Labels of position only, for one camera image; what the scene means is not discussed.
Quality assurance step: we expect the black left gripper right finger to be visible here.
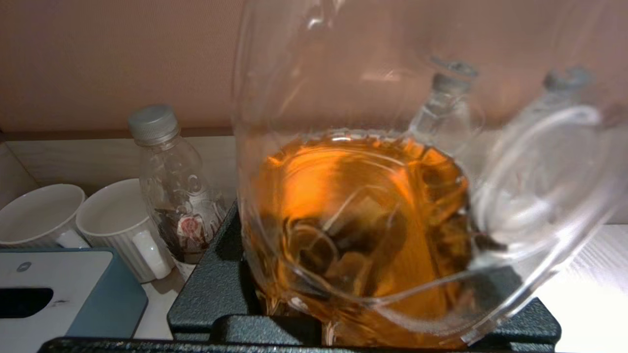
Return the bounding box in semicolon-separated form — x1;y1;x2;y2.
471;297;562;346

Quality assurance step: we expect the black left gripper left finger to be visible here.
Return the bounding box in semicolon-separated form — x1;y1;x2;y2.
167;201;324;344

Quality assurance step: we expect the amber tea bottle white cap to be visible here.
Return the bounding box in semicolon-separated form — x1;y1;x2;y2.
232;0;628;350

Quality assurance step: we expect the blue-grey tissue box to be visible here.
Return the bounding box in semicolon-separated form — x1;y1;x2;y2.
0;247;149;353

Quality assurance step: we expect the dark drink bottle grey cap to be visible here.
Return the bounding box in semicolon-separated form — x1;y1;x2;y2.
128;104;229;281

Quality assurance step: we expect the white ribbed mug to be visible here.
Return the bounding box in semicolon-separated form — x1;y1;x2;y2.
0;184;91;248
75;178;176;284

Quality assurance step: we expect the clear water bottle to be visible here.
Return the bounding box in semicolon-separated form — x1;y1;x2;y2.
410;58;485;157
510;66;595;128

